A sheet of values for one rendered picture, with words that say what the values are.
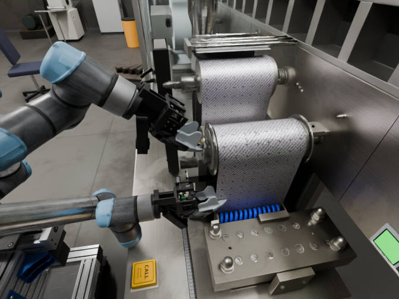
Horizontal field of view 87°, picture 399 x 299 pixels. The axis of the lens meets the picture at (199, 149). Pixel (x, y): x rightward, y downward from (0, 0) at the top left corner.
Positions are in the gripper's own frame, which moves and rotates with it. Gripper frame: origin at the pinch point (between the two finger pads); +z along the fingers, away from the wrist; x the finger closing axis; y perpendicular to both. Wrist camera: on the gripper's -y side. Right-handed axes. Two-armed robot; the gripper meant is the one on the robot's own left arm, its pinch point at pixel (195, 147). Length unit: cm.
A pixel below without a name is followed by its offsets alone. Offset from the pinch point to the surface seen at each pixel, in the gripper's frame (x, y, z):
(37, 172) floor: 138, -192, -32
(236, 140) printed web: -2.7, 8.7, 5.5
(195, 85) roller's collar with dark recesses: 22.8, 7.7, -2.0
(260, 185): -5.3, 2.0, 22.2
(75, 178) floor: 123, -166, 0
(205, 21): 67, 23, 0
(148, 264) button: -13.0, -37.7, 8.8
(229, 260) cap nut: -21.8, -11.9, 16.2
